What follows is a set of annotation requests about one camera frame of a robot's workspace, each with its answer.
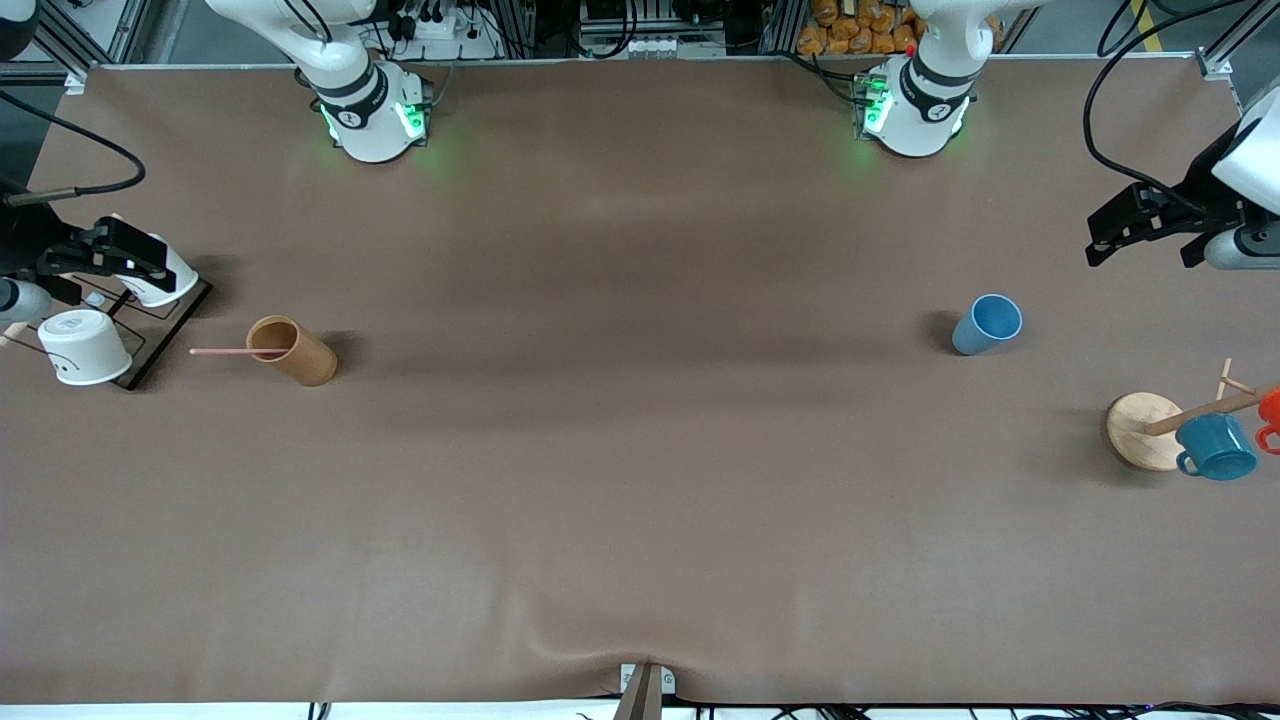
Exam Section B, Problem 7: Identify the blue plastic cup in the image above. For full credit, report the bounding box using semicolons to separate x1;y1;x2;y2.
951;294;1024;356

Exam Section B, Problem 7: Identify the plain white paper cup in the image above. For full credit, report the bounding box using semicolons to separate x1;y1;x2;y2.
105;213;199;308

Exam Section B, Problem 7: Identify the black cup rack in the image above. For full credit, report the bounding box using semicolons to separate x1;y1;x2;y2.
0;213;214;391

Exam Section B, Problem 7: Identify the white paper cup with print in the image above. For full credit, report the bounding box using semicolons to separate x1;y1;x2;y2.
38;309;133;386

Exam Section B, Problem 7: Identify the wooden mug tree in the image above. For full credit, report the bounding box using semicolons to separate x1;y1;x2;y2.
1106;358;1280;472

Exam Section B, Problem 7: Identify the brown cylindrical holder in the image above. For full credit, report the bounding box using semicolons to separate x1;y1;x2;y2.
246;315;338;387

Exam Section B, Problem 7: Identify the teal enamel mug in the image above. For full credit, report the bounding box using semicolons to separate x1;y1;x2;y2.
1175;413;1259;482

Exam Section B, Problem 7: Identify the orange snack pile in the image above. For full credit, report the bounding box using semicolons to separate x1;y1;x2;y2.
797;0;1004;57

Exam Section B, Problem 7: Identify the white power strip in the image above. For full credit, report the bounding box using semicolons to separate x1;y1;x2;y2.
383;0;498;59

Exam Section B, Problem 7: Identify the brown table mat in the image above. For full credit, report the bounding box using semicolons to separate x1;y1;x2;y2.
0;58;1280;706

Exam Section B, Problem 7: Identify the metal table clamp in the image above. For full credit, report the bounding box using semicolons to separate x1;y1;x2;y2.
612;662;676;720

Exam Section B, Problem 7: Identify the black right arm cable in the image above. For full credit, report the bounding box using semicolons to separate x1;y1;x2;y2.
0;90;148;207

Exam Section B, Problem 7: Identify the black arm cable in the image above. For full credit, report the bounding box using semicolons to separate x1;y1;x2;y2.
0;90;148;207
1083;0;1280;216

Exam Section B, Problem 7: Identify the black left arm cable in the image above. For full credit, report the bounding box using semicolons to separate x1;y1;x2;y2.
1083;0;1280;216

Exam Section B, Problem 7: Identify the aluminium frame post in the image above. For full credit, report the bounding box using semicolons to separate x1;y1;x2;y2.
1195;0;1280;81
30;0;151;86

